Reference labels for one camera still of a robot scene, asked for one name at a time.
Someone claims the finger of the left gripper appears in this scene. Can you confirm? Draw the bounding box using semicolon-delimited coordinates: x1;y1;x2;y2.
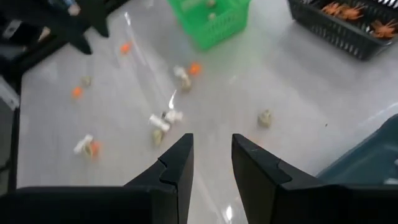
70;29;94;57
91;10;111;39

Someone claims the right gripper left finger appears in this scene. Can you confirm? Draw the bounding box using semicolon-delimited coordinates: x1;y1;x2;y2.
123;133;195;224

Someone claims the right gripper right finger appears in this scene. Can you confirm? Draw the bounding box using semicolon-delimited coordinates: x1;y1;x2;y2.
231;133;340;224

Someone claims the teal plastic bin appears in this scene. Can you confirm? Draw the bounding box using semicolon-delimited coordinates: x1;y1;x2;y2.
316;113;398;187

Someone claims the green plastic basket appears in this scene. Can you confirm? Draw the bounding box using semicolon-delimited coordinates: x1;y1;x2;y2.
166;0;252;51

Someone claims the black plastic basket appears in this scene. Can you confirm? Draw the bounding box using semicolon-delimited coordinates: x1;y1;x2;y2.
287;0;398;60

